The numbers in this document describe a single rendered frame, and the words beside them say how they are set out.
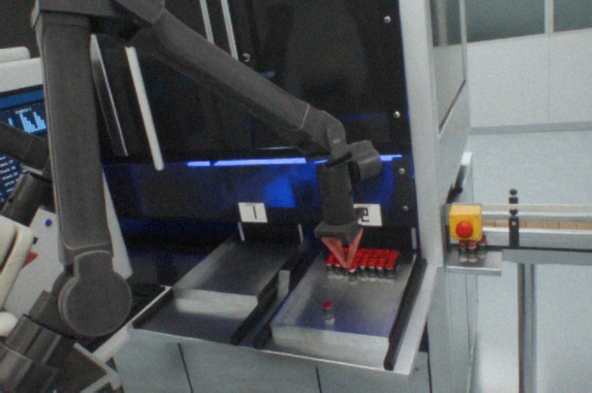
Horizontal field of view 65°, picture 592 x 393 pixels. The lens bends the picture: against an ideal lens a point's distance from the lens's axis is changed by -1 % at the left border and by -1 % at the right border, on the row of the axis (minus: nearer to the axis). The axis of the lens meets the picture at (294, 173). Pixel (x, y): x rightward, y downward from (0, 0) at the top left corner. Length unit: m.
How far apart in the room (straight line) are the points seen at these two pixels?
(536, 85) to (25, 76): 5.13
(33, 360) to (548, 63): 5.53
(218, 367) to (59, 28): 1.42
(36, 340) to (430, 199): 0.90
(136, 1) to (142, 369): 1.68
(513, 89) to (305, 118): 5.09
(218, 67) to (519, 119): 5.29
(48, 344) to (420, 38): 0.90
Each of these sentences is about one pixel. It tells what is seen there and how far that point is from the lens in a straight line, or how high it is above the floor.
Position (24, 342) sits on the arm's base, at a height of 1.23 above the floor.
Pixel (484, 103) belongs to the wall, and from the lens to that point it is 5.82.
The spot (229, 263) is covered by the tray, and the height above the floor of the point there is 0.88.
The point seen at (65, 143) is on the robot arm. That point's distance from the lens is 0.63.
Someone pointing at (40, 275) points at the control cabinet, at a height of 0.98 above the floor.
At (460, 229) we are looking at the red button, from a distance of 1.19.
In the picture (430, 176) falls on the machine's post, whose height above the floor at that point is 1.12.
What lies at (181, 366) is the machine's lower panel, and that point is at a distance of 1.96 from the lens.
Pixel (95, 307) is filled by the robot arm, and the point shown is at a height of 1.24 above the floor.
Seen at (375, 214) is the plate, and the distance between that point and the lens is 1.25.
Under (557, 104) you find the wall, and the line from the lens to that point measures 5.84.
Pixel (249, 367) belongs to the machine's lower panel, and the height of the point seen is 0.43.
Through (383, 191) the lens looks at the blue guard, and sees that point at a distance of 1.22.
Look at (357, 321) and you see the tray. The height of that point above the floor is 0.88.
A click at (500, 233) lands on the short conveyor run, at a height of 0.93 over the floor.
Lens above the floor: 1.52
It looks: 17 degrees down
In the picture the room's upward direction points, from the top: 9 degrees counter-clockwise
